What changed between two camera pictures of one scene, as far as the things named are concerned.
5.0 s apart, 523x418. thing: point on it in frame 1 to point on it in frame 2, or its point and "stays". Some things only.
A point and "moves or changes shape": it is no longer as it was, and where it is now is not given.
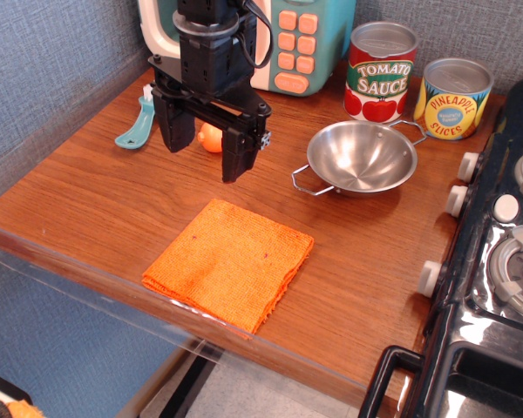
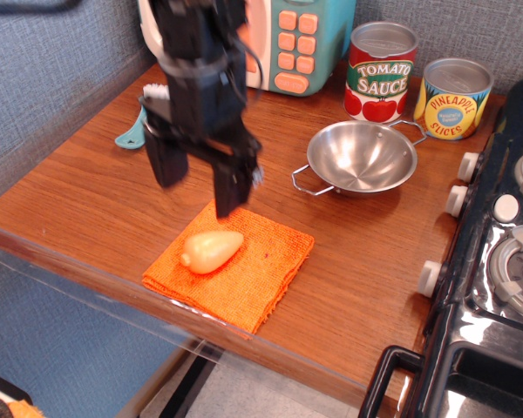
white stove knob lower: (429, 278) stays
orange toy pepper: (211, 137) moves or changes shape
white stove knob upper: (467, 166) stays
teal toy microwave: (301, 46) stays
